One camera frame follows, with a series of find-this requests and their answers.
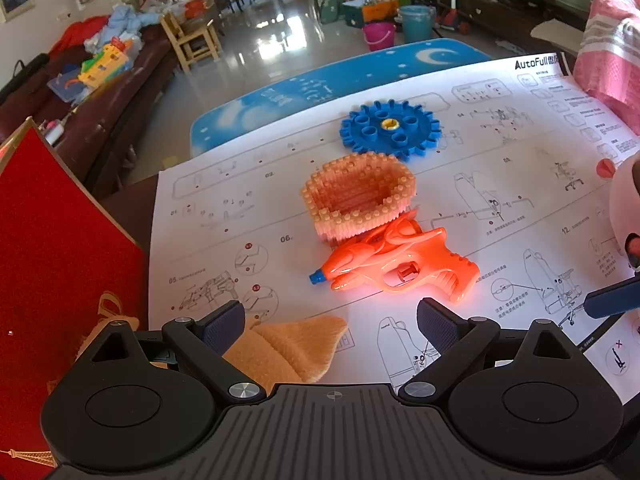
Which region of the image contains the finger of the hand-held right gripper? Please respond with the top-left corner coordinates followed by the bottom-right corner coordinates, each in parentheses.
top-left (585, 277), bottom-right (640, 320)

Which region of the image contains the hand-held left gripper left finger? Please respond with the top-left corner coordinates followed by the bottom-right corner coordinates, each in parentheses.
top-left (90, 301), bottom-right (265, 406)

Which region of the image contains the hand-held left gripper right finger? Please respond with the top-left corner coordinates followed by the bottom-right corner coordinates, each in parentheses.
top-left (397, 298), bottom-right (583, 405)

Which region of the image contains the orange water gun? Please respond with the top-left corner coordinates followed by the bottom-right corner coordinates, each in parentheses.
top-left (308, 210), bottom-right (482, 306)

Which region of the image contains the beige plush toy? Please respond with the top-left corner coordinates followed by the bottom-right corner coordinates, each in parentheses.
top-left (72, 314), bottom-right (349, 397)

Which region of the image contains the pink plush toy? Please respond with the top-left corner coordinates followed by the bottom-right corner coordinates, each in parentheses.
top-left (595, 152), bottom-right (640, 273)

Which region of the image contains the peach building block basket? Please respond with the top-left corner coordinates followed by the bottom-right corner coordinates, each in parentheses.
top-left (300, 154), bottom-right (417, 246)

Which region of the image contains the red gift box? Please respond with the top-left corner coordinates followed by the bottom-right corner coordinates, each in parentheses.
top-left (0, 116), bottom-right (151, 480)

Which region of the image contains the blue toy gear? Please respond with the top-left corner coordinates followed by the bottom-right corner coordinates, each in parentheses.
top-left (340, 98), bottom-right (443, 162)

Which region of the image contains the white instruction sheet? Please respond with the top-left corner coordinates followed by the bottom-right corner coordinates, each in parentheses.
top-left (147, 51), bottom-right (640, 406)

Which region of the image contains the pink striped towel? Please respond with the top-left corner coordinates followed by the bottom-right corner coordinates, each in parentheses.
top-left (572, 0), bottom-right (640, 136)

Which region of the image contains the brown leather sofa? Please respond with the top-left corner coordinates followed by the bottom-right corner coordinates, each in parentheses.
top-left (0, 25), bottom-right (178, 201)

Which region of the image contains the blue moon print mat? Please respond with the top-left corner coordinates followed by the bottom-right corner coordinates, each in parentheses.
top-left (189, 37), bottom-right (508, 168)

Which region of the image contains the clear plastic box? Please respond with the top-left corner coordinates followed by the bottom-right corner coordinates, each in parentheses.
top-left (47, 72), bottom-right (96, 106)

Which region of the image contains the small wooden chair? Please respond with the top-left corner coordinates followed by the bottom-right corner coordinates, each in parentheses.
top-left (160, 10), bottom-right (223, 75)

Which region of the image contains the colourful toy building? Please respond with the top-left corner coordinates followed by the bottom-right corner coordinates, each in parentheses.
top-left (77, 37), bottom-right (136, 88)

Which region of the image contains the pink bucket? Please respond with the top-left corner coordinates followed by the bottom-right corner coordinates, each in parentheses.
top-left (362, 21), bottom-right (397, 52)

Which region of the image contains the teal bucket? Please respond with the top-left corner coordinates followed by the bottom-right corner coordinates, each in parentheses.
top-left (398, 5), bottom-right (437, 45)

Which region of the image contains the dark tv cabinet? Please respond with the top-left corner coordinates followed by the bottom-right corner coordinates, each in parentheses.
top-left (440, 0), bottom-right (591, 51)

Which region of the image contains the light blue cloth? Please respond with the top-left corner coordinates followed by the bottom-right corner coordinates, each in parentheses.
top-left (84, 4), bottom-right (163, 53)

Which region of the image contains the colourful toy crate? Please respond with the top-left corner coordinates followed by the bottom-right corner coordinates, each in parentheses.
top-left (342, 0), bottom-right (401, 28)

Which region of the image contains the black bag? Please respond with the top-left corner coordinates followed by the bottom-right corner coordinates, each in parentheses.
top-left (0, 52), bottom-right (51, 106)

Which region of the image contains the red cloth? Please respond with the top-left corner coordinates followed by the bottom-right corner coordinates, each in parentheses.
top-left (50, 16), bottom-right (110, 56)

